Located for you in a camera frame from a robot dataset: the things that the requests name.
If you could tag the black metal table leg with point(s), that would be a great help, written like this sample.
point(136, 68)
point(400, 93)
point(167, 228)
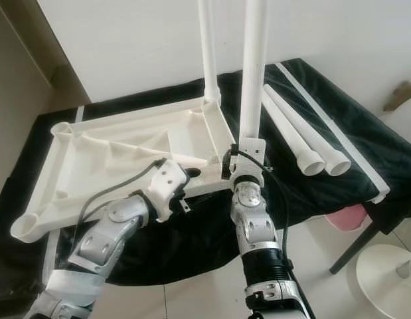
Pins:
point(358, 246)

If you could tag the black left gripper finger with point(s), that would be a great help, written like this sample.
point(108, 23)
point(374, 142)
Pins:
point(192, 174)

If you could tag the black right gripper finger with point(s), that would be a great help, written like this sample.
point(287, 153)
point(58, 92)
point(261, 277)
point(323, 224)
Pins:
point(227, 164)

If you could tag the brown object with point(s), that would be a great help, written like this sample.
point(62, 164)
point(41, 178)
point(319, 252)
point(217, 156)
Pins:
point(401, 96)

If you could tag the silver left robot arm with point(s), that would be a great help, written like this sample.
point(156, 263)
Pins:
point(112, 232)

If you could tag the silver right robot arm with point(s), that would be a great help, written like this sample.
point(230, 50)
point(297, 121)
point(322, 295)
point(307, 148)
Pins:
point(255, 226)

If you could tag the black table cloth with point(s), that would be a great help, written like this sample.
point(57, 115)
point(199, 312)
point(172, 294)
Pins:
point(198, 232)

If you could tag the white plastic children table top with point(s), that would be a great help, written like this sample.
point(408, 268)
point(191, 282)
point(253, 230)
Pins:
point(112, 153)

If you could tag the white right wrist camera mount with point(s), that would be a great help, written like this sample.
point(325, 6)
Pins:
point(255, 154)

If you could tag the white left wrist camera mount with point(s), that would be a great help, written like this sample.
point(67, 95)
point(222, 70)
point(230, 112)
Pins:
point(165, 179)

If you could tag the white plastic table leg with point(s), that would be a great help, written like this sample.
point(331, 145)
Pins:
point(310, 159)
point(208, 53)
point(336, 159)
point(253, 66)

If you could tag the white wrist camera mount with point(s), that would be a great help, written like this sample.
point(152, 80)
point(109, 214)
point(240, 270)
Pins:
point(255, 154)
point(165, 179)

